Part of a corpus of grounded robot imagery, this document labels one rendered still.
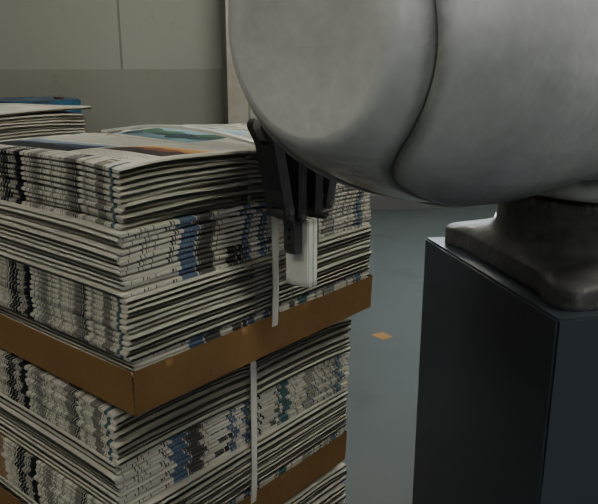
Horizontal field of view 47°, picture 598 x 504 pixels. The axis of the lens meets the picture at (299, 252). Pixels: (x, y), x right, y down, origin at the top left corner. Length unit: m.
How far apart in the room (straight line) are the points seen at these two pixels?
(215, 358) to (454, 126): 0.48
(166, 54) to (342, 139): 4.93
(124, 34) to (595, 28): 4.95
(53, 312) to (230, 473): 0.27
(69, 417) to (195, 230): 0.23
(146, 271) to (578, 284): 0.36
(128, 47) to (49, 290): 4.51
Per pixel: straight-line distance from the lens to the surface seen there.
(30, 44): 5.23
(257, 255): 0.71
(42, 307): 0.73
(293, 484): 0.93
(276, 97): 0.28
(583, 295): 0.44
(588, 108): 0.30
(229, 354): 0.71
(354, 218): 0.83
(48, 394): 0.77
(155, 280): 0.63
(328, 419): 0.94
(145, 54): 5.17
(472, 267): 0.52
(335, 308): 0.83
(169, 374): 0.66
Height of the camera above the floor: 1.14
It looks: 15 degrees down
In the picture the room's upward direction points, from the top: straight up
